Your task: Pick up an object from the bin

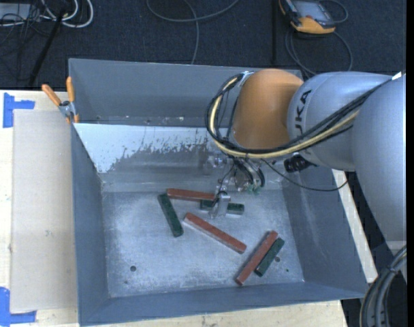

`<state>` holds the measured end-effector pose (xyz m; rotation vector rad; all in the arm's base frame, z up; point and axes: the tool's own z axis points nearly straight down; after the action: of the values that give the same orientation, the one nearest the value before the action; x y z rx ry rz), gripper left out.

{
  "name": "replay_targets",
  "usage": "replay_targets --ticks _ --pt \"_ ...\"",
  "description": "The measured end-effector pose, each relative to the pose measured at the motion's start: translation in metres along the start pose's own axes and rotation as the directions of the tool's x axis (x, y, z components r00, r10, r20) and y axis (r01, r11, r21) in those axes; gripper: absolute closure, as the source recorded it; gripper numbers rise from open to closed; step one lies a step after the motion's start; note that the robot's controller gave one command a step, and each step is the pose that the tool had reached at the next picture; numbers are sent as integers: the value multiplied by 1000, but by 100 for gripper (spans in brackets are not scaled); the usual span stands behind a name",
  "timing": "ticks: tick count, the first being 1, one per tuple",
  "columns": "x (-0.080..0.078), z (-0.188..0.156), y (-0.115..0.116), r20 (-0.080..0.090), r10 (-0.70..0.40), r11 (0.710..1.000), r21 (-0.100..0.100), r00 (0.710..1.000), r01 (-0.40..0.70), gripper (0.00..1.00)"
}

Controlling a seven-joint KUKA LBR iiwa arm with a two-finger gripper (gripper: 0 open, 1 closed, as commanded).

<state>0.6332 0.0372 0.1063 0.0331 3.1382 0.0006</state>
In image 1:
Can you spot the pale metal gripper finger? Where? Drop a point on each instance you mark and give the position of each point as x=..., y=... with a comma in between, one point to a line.
x=225, y=206
x=216, y=208

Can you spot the dark green flat block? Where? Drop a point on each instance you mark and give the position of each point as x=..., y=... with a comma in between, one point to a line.
x=237, y=208
x=270, y=257
x=171, y=216

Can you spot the grey metal bin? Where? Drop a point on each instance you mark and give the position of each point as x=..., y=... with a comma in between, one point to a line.
x=179, y=261

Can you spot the red-brown flat block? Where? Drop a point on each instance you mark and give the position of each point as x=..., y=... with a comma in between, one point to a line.
x=188, y=195
x=256, y=259
x=215, y=233

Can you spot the pale cardboard board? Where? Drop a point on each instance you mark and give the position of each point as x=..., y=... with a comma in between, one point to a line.
x=40, y=199

